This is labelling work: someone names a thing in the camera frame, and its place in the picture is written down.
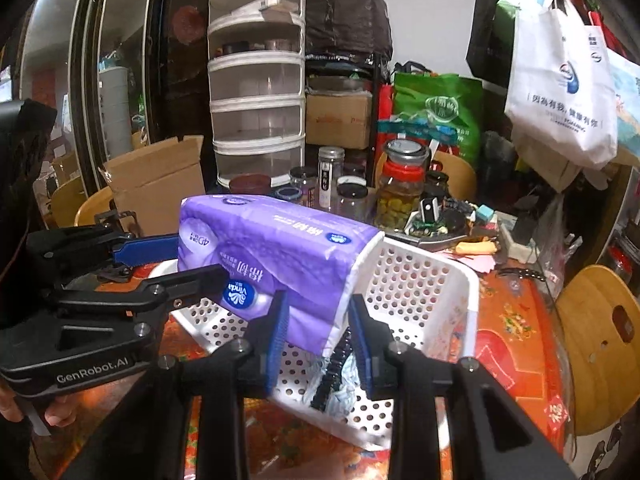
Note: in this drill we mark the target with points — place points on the crumpled clear plastic bag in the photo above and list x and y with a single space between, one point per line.
557 240

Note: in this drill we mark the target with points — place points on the teal paper bag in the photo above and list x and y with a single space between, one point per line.
520 0

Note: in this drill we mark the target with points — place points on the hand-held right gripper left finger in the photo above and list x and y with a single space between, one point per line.
278 345

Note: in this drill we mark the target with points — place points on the black round dish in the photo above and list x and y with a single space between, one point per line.
440 232

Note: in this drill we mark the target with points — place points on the purple tissue pack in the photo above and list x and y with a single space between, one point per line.
280 245

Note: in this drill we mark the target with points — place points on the black metal rack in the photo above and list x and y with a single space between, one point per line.
374 115

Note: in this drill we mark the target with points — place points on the black hanging bag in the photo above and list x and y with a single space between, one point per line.
482 35

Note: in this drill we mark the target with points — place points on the glass pickle jar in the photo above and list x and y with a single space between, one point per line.
402 190

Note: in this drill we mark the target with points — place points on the black ribbed item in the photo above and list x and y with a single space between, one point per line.
332 375

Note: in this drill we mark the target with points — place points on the person's dark clothing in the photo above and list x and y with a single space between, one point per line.
25 170

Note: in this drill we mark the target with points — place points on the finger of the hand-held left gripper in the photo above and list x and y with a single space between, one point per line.
145 252
190 282

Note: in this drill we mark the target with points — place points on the dark red round container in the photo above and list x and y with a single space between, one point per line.
250 184

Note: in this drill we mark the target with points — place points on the white tote bag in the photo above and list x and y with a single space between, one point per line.
560 90

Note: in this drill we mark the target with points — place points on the closed brown cardboard box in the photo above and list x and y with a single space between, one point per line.
337 120

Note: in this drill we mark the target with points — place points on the tall jar with black label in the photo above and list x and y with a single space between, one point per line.
330 180

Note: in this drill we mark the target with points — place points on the wooden chair with slot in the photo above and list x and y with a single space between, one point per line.
595 360

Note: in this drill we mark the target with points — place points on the small glass jar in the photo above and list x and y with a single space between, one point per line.
303 185

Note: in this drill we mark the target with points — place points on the empty jar with black lid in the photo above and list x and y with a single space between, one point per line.
352 202

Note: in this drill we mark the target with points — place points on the person's left hand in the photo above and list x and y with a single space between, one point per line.
62 412

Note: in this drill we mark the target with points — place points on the white perforated plastic basket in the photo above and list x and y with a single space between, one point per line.
415 285

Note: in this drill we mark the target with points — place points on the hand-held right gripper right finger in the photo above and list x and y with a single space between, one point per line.
360 347

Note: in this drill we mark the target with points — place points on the clear plastic zip bag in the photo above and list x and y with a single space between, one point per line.
351 401

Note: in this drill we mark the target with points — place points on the green shopping bag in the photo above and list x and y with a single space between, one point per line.
440 110

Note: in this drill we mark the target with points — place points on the white plastic drawer tower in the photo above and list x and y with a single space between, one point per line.
257 80

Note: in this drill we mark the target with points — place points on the open cardboard box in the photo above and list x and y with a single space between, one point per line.
155 185

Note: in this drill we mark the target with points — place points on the black plastic covered bundle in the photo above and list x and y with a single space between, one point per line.
347 15

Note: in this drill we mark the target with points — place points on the printed landscape bag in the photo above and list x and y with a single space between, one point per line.
627 105

